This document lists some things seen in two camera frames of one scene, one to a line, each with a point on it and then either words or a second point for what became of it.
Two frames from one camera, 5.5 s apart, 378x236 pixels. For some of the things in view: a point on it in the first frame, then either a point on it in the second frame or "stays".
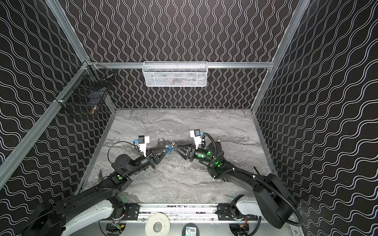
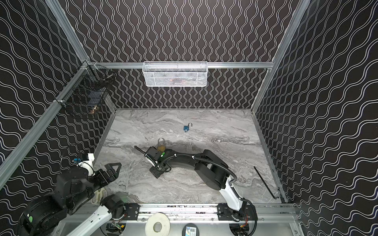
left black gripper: x=150 y=157 to x=100 y=176
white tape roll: x=161 y=218 stays
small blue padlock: x=171 y=149 to x=186 y=128
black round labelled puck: x=190 y=229 stays
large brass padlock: x=161 y=143 stays
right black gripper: x=190 y=152 to x=151 y=159
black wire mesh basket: x=86 y=87 stays
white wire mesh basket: x=174 y=73 stays
